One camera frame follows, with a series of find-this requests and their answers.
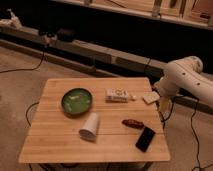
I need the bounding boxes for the black cable on floor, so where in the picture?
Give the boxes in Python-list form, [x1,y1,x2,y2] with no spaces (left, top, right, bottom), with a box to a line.
[0,46,47,75]

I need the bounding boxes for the white figure on ledge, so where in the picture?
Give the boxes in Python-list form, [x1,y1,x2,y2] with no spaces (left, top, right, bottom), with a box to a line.
[0,9,22,29]

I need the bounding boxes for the green ceramic bowl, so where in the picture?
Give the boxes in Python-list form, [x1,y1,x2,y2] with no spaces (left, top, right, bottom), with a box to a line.
[61,88,93,116]

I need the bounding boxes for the white sponge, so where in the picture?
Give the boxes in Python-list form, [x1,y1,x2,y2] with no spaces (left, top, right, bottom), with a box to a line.
[142,91,160,104]

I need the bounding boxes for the black box on ledge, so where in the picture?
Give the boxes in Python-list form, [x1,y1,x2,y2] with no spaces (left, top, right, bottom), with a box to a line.
[57,29,75,42]

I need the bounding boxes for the wooden table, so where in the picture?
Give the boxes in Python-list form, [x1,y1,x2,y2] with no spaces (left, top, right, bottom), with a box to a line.
[19,78,170,163]

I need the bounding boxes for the black smartphone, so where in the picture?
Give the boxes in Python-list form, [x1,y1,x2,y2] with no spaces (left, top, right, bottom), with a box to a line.
[136,127,155,152]

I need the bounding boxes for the white paper cup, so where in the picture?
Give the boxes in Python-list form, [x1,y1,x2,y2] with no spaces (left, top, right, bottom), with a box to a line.
[79,113,99,141]

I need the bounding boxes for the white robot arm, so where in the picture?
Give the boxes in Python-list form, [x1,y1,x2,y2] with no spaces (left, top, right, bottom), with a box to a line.
[155,56,213,109]

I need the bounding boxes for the brown oblong snack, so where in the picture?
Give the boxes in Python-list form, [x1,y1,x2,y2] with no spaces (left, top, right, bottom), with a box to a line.
[122,119,144,129]

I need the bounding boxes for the black cable by robot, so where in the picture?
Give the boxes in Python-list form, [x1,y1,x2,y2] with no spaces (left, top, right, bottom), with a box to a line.
[189,99,213,171]

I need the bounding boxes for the black cable under table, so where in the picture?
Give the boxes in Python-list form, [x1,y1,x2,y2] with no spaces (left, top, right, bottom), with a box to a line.
[25,101,40,128]

